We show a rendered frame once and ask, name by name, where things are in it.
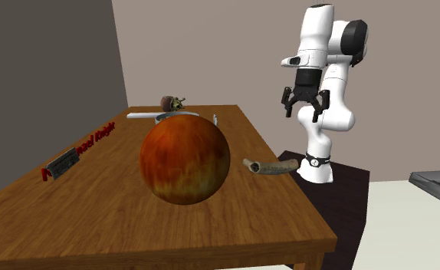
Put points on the white saucepan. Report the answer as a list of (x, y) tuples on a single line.
[(145, 115)]

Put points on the wooden table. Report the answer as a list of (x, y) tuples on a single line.
[(93, 217)]

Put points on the small grey keyboard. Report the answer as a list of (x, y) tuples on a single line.
[(63, 163)]

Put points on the red lettering sign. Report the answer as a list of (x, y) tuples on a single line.
[(101, 136)]

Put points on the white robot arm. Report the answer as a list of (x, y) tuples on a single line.
[(317, 37)]

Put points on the grey piano keyboard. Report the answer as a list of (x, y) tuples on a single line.
[(438, 186)]

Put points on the large orange sphere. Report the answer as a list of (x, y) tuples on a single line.
[(184, 159)]

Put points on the beige horn-shaped tube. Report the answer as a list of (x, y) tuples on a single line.
[(276, 167)]

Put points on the dark robot stand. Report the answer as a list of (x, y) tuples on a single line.
[(343, 209)]

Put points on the brown snail figure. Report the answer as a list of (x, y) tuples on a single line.
[(170, 103)]

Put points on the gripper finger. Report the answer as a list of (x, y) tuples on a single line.
[(288, 101), (322, 104)]

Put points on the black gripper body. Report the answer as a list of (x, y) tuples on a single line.
[(308, 84)]

